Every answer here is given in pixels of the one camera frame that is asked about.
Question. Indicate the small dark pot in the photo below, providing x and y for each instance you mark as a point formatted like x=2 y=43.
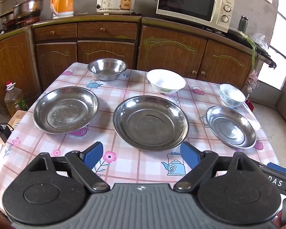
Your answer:
x=7 y=15

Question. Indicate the window with frame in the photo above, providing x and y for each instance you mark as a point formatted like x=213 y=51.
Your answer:
x=283 y=40

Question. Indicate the wooden kitchen cabinet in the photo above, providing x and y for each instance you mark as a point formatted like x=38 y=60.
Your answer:
x=171 y=50
x=9 y=64

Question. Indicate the cooking oil bottle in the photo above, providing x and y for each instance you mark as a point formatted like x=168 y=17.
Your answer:
x=13 y=100

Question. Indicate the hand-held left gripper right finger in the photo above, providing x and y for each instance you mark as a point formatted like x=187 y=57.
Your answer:
x=189 y=155

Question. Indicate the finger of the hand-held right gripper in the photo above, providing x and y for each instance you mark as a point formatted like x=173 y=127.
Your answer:
x=277 y=167

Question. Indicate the red black induction cooker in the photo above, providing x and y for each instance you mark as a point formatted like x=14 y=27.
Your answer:
x=26 y=21

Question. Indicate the orange electric kettle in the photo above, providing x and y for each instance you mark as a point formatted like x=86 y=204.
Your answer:
x=63 y=3

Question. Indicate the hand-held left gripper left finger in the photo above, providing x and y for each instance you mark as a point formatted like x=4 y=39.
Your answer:
x=94 y=153

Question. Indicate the black charger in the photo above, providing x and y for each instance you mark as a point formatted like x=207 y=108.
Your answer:
x=3 y=130

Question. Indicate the black flat board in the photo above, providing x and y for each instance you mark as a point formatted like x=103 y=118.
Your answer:
x=252 y=46

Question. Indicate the large steel plate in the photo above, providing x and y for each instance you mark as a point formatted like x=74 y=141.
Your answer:
x=64 y=111
x=150 y=124

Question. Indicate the blue patterned white bowl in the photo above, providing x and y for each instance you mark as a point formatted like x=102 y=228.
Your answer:
x=231 y=95

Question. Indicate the red plastic piece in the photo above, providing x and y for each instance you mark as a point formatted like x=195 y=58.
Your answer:
x=249 y=105

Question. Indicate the green thermos flask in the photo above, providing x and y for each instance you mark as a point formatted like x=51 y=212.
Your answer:
x=243 y=25

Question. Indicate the white bowl with green print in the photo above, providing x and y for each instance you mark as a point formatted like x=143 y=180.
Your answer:
x=165 y=80

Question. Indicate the cream microwave oven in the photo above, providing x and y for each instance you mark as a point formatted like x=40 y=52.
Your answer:
x=188 y=2

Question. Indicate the steel pot with lid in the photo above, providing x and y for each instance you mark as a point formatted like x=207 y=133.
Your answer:
x=26 y=8

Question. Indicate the beige power strip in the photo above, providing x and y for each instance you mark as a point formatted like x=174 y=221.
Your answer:
x=16 y=123

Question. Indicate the small steel plate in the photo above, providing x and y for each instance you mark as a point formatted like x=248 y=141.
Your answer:
x=231 y=128

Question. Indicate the pink cloth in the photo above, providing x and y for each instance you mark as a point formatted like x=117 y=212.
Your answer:
x=252 y=80

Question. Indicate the green scallion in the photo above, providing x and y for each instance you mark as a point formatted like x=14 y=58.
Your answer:
x=253 y=52

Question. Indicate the steel bowl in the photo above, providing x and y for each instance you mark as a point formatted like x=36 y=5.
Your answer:
x=107 y=69

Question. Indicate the white plastic bag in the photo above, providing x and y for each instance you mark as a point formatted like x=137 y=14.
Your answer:
x=258 y=40

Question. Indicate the pink checked tablecloth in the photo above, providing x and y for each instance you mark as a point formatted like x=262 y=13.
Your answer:
x=133 y=162

